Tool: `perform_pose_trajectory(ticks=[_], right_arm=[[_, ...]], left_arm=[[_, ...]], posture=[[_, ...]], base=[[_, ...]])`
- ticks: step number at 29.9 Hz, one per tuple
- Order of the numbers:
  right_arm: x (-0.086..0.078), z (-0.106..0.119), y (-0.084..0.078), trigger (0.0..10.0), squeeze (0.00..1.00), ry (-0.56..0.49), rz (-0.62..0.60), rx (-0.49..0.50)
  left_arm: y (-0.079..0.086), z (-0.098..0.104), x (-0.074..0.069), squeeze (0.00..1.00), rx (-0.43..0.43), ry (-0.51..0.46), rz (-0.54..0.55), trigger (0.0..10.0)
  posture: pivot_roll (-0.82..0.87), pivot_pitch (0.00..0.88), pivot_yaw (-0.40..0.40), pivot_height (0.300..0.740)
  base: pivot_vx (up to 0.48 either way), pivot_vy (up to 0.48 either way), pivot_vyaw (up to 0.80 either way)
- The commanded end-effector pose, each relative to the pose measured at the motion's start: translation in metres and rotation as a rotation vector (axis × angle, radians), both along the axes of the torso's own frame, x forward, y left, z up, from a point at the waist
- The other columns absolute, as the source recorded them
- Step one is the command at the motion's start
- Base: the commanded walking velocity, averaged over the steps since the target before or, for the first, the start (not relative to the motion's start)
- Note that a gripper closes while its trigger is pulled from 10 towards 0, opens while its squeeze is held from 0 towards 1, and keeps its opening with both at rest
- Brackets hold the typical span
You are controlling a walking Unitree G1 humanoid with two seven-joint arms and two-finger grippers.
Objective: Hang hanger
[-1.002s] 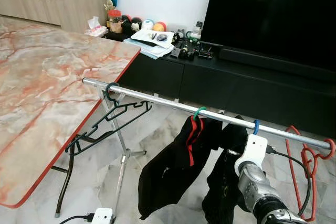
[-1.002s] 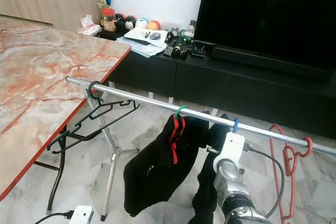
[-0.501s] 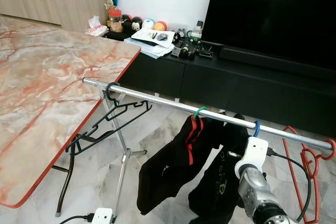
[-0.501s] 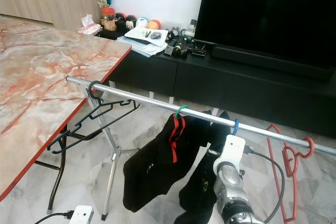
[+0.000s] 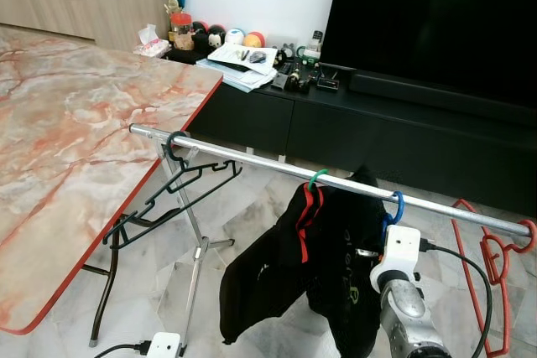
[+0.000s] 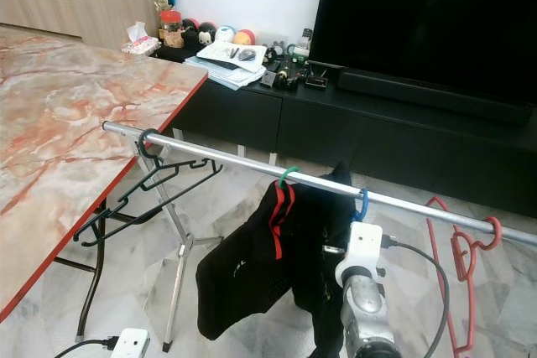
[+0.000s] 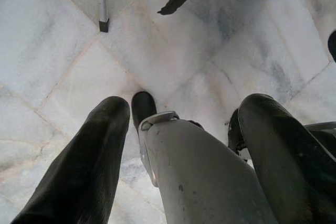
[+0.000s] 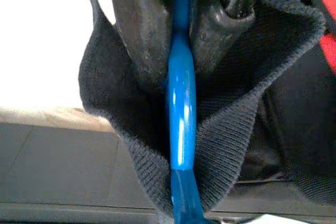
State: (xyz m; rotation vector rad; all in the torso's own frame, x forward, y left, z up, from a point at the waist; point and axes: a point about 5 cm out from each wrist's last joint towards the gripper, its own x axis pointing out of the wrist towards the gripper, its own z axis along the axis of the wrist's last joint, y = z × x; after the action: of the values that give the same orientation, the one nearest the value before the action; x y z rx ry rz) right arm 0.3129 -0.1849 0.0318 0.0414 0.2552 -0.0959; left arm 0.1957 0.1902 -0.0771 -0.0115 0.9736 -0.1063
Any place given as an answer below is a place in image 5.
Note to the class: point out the marble pattern folding table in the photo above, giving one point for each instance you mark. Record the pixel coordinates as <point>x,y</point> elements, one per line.
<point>84,140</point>

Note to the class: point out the black garment with red collar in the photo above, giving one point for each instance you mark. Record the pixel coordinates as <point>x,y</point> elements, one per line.
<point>268,274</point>

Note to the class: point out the red plastic hanger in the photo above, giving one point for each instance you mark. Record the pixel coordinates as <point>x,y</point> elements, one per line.
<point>493,257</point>

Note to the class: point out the black garment with grey print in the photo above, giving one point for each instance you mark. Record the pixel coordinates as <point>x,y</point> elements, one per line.
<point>344,241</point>

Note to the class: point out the small black box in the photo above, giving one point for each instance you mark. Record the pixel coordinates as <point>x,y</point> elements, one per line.
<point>328,83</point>

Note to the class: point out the large black television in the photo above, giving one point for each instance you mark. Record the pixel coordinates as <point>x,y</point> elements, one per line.
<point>436,14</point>

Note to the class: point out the white paper stack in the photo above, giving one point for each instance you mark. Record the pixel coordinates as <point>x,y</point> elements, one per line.
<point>231,56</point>

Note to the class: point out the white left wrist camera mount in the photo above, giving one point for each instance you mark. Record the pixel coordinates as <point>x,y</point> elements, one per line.
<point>164,347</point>

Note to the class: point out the small bottle with green label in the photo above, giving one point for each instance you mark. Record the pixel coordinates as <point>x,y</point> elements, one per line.
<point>314,49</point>

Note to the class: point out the black round plush toy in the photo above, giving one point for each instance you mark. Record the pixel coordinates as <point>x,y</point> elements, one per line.
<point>200,38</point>

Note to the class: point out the black soundbar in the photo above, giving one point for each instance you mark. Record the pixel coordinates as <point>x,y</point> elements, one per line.
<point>436,96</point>

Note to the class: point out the black gadget cluster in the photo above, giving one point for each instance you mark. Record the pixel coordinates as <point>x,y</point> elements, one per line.
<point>285,81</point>

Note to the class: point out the glass jar with red lid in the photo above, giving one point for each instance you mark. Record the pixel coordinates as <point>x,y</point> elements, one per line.
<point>181,35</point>

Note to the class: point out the green plastic hanger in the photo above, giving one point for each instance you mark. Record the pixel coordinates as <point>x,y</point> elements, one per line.
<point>315,178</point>

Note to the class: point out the light wooden sideboard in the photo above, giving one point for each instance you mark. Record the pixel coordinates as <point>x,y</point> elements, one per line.
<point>84,10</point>

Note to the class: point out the silver metal clothes rack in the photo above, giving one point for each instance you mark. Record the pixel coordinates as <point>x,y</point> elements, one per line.
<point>252,161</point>

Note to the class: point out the black plastic hanger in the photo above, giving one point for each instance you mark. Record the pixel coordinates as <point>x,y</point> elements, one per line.
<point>169,147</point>

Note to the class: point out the white tissue box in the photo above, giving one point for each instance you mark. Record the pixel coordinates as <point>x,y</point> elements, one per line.
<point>153,46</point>

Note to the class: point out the black television console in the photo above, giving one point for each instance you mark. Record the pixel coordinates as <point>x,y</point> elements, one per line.
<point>377,140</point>

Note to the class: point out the blue plastic hanger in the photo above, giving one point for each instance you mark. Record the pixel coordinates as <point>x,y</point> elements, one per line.
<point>399,205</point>

